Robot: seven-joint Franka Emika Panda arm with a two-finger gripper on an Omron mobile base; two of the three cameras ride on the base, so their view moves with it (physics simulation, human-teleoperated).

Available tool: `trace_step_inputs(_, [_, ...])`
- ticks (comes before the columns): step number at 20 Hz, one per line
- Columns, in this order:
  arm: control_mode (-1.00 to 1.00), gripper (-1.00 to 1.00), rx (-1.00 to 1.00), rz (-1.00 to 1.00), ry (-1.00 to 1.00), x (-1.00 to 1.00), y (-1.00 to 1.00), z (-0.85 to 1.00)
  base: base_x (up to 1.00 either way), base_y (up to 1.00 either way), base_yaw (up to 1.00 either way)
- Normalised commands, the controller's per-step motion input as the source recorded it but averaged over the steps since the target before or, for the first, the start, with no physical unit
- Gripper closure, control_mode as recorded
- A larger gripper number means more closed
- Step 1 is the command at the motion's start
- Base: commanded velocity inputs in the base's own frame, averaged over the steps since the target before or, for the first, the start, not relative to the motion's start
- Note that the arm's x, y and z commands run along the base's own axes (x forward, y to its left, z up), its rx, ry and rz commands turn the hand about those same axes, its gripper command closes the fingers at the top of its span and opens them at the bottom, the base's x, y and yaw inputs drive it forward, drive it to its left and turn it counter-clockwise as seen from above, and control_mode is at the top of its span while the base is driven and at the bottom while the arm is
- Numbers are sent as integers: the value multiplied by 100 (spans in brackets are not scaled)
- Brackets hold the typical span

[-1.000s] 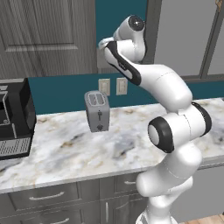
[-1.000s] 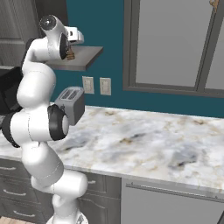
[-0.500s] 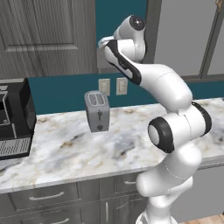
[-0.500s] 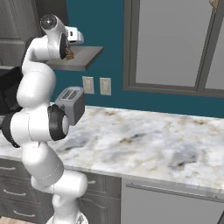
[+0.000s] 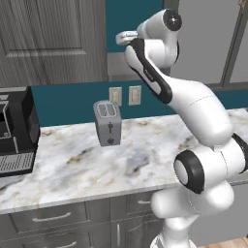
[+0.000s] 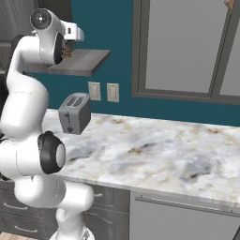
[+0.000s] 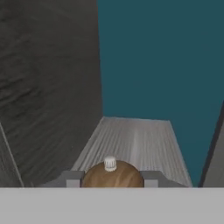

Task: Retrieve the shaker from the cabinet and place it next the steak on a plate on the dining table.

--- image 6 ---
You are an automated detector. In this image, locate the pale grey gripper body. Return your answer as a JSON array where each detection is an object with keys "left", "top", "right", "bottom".
[{"left": 72, "top": 26, "right": 85, "bottom": 43}]

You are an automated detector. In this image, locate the dark grey base cabinet door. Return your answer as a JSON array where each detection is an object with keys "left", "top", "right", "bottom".
[{"left": 82, "top": 206, "right": 130, "bottom": 240}]

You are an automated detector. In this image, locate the small brown shelf item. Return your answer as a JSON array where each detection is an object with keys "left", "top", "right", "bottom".
[{"left": 64, "top": 45, "right": 74, "bottom": 59}]

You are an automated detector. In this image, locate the grey two-slot toaster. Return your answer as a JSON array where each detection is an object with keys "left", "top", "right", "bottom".
[{"left": 57, "top": 92, "right": 93, "bottom": 136}]

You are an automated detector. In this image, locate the small dark grey drawer front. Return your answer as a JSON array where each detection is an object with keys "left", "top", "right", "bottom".
[{"left": 89, "top": 184, "right": 115, "bottom": 208}]

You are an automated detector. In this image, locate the wide dark grey drawer front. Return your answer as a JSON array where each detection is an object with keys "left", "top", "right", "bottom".
[
  {"left": 0, "top": 181, "right": 43, "bottom": 218},
  {"left": 0, "top": 214, "right": 60, "bottom": 240}
]

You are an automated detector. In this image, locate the grey dishwasher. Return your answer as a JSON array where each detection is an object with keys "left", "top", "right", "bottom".
[{"left": 128, "top": 189, "right": 240, "bottom": 240}]

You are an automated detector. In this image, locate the grey wall shelf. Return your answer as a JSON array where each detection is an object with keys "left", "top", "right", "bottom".
[{"left": 22, "top": 48, "right": 112, "bottom": 77}]

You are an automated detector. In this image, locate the beige wall outlet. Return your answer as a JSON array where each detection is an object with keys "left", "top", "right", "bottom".
[
  {"left": 87, "top": 81, "right": 102, "bottom": 102},
  {"left": 106, "top": 82, "right": 120, "bottom": 103}
]

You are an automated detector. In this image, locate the wide grey wall cabinet door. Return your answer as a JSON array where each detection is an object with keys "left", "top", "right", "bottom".
[{"left": 131, "top": 0, "right": 236, "bottom": 101}]

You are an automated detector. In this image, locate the brass cabinet door handle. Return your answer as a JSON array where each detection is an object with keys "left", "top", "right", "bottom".
[{"left": 223, "top": 0, "right": 235, "bottom": 10}]

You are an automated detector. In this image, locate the narrow grey wall cabinet door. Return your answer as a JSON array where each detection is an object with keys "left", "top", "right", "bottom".
[{"left": 209, "top": 0, "right": 240, "bottom": 106}]

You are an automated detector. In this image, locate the long silver drawer handle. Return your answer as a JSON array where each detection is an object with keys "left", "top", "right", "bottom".
[
  {"left": 13, "top": 224, "right": 39, "bottom": 234},
  {"left": 2, "top": 202, "right": 30, "bottom": 212}
]

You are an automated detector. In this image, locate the silver dishwasher handle bar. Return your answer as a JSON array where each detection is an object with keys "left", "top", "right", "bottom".
[{"left": 134, "top": 195, "right": 240, "bottom": 218}]

